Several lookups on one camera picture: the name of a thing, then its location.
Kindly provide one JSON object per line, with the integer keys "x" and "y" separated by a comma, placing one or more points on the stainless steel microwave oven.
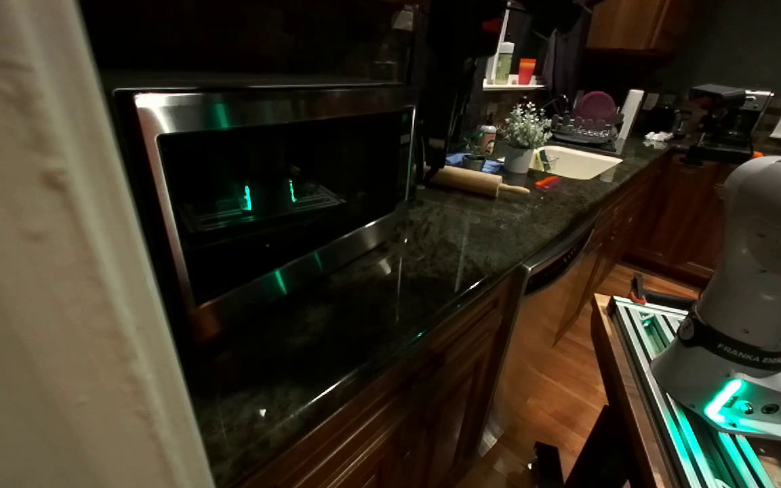
{"x": 273, "y": 180}

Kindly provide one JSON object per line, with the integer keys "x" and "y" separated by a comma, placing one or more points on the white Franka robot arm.
{"x": 760, "y": 260}

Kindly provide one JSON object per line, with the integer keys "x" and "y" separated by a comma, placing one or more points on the stainless steel microwave body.
{"x": 228, "y": 81}

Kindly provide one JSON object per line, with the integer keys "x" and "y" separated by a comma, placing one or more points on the wooden rolling pin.
{"x": 467, "y": 180}

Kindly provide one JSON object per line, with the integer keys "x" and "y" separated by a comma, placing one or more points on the blue cloth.
{"x": 467, "y": 164}

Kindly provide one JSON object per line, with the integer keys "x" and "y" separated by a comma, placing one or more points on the glass jar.
{"x": 486, "y": 139}

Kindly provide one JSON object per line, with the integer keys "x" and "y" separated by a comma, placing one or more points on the wooden base cabinet with knob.
{"x": 426, "y": 408}

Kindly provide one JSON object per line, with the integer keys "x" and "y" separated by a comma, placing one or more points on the small orange utensil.
{"x": 547, "y": 183}

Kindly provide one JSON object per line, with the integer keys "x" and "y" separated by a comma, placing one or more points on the potted plant in white pot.
{"x": 524, "y": 130}

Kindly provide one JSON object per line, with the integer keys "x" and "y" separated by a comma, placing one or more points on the white kitchen sink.
{"x": 577, "y": 164}

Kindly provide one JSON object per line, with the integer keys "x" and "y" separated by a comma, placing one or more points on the orange cup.
{"x": 527, "y": 72}

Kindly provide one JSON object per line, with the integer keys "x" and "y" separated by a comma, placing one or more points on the dish rack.
{"x": 585, "y": 133}

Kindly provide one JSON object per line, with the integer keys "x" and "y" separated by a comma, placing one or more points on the purple plate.
{"x": 596, "y": 106}

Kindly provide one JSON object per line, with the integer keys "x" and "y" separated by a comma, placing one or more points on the white cutting board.
{"x": 630, "y": 118}

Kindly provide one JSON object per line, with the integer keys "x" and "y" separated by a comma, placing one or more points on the white crumpled cloth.
{"x": 657, "y": 139}

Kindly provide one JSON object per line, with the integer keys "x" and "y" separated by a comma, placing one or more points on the wooden corner base cabinets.
{"x": 678, "y": 221}

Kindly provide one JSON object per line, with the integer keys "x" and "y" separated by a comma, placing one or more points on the black coffee machine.
{"x": 719, "y": 118}

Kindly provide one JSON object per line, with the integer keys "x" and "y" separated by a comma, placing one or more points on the white wall shelf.
{"x": 513, "y": 87}

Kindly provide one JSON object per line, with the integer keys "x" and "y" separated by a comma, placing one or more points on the wooden wall cabinet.
{"x": 638, "y": 24}

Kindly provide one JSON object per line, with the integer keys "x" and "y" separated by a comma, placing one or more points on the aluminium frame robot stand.
{"x": 678, "y": 451}

